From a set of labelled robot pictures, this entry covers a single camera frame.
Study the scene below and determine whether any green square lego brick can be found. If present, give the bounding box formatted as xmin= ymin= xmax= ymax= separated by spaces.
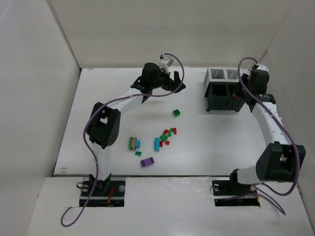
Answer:
xmin=172 ymin=109 xmax=181 ymax=117

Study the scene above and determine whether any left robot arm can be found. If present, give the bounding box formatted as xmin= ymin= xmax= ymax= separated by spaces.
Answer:
xmin=84 ymin=62 xmax=186 ymax=192

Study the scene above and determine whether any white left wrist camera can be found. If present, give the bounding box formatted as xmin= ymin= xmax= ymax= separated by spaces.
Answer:
xmin=158 ymin=54 xmax=174 ymax=74

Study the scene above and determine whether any purple flat lego brick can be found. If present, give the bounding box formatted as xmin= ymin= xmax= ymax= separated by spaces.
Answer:
xmin=140 ymin=157 xmax=155 ymax=168

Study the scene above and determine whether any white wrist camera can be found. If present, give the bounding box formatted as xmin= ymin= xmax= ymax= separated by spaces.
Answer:
xmin=252 ymin=62 xmax=269 ymax=72
xmin=158 ymin=54 xmax=174 ymax=74

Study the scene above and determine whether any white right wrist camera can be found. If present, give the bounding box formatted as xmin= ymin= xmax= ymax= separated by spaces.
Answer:
xmin=252 ymin=62 xmax=269 ymax=72

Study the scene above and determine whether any cyan long lego brick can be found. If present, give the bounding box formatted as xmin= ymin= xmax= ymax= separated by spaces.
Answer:
xmin=154 ymin=137 xmax=160 ymax=152

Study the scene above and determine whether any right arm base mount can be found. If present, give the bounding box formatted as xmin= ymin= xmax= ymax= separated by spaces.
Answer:
xmin=209 ymin=170 xmax=260 ymax=207

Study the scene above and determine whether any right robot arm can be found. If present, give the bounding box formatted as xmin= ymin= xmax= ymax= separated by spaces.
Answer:
xmin=233 ymin=65 xmax=306 ymax=185

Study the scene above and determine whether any black slotted container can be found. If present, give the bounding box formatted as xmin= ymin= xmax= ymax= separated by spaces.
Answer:
xmin=204 ymin=82 xmax=245 ymax=112

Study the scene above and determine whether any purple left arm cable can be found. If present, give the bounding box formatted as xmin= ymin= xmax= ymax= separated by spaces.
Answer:
xmin=60 ymin=53 xmax=185 ymax=227

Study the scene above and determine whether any white slotted container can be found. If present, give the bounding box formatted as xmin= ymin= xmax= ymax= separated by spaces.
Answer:
xmin=204 ymin=67 xmax=239 ymax=83

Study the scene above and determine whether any multicolour lego pile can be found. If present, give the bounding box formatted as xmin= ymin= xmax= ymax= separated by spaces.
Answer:
xmin=128 ymin=137 xmax=141 ymax=150

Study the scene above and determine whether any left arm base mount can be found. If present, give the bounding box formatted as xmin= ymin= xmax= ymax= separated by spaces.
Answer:
xmin=76 ymin=175 xmax=126 ymax=207

